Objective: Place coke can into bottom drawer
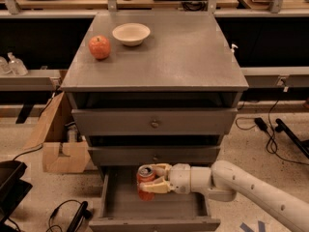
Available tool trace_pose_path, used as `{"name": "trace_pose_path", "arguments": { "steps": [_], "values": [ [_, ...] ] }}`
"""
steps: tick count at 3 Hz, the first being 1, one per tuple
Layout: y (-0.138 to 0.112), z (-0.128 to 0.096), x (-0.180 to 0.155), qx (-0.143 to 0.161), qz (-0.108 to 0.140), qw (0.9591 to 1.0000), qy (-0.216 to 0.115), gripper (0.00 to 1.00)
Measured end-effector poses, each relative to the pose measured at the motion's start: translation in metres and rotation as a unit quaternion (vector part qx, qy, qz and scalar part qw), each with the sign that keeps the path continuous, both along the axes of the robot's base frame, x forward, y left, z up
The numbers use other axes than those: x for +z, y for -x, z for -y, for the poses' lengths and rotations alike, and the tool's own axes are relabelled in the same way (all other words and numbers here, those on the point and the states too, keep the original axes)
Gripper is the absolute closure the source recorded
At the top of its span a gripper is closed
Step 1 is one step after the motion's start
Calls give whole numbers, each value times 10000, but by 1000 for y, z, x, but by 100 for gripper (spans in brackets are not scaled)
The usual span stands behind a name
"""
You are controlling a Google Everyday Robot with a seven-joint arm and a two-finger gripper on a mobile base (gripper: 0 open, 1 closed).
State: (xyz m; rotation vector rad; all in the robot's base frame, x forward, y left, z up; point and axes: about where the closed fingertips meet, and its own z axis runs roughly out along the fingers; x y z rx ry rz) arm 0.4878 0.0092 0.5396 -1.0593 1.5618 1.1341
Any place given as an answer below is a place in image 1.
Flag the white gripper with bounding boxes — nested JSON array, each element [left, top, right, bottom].
[[139, 163, 191, 194]]

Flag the red coke can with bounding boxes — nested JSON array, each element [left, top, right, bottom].
[[136, 165, 155, 201]]

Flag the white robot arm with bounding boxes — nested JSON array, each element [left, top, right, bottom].
[[136, 160, 309, 232]]

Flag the grey open bottom drawer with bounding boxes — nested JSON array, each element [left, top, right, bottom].
[[89, 166, 220, 232]]

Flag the grey middle drawer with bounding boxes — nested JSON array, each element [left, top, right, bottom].
[[89, 146, 220, 166]]

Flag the grey top drawer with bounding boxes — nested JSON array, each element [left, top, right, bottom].
[[72, 108, 237, 136]]

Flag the grey drawer cabinet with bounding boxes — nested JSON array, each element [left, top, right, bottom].
[[60, 10, 249, 232]]

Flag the brown cardboard box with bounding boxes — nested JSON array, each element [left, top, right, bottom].
[[23, 92, 90, 173]]

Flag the red apple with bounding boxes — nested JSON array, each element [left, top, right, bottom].
[[88, 35, 111, 60]]

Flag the black metal stand leg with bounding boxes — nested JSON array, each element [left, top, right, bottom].
[[275, 118, 309, 159]]

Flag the white bowl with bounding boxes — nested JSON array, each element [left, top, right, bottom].
[[112, 23, 151, 46]]

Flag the black chair base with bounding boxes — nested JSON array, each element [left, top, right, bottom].
[[0, 160, 32, 232]]

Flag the clear sanitizer bottle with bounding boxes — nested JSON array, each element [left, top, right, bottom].
[[8, 52, 28, 76]]

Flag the clear plastic bottle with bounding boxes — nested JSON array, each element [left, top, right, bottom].
[[0, 56, 11, 74]]

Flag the black floor cable right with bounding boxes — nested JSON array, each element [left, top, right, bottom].
[[234, 99, 309, 166]]

